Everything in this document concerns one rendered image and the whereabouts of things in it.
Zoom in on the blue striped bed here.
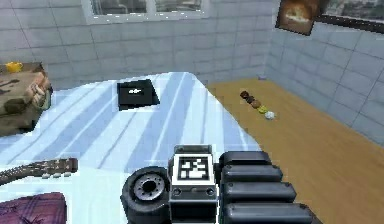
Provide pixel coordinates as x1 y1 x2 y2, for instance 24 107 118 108
0 71 262 224

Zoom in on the white framed window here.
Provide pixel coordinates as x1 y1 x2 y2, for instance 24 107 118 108
80 0 212 25

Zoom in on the orange framed picture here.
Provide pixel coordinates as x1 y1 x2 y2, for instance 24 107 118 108
275 0 322 37

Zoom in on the black laptop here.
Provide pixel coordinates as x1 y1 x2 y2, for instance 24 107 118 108
116 78 161 112

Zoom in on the brown camouflage pillow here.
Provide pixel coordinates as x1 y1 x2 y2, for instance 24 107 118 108
0 63 54 138

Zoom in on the purple checked pillow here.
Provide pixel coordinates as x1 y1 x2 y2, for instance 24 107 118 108
0 191 68 224

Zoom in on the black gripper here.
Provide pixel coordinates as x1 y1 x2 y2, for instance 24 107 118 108
120 166 172 224

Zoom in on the dark brown ball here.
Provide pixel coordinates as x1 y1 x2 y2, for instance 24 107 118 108
239 90 255 104

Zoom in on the yellow cup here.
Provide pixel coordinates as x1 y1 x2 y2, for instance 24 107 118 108
5 61 24 74

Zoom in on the dark framed window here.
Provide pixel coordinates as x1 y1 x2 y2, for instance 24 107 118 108
316 0 384 35

